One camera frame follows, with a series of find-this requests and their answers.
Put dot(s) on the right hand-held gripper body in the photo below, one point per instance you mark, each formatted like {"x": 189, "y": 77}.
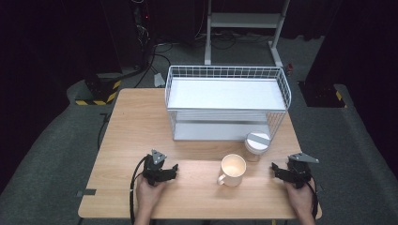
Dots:
{"x": 298, "y": 172}

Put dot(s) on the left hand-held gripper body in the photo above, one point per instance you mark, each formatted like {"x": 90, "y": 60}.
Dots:
{"x": 151, "y": 170}

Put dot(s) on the glass jar with white lid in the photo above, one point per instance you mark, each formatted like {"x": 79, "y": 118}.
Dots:
{"x": 257, "y": 144}

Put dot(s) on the cream ceramic mug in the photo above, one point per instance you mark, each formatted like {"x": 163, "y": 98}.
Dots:
{"x": 232, "y": 170}

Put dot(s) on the person's right hand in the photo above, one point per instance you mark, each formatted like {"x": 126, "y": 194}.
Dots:
{"x": 300, "y": 198}

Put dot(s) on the person's left hand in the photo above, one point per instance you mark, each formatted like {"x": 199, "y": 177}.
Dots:
{"x": 149, "y": 197}

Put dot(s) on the black base with yellow stripes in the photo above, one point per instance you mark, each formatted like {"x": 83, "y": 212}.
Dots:
{"x": 324, "y": 95}
{"x": 100, "y": 92}

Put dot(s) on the small red object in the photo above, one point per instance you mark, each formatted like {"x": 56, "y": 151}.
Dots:
{"x": 289, "y": 68}

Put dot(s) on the white metal stand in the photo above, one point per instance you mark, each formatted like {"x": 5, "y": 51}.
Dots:
{"x": 244, "y": 20}

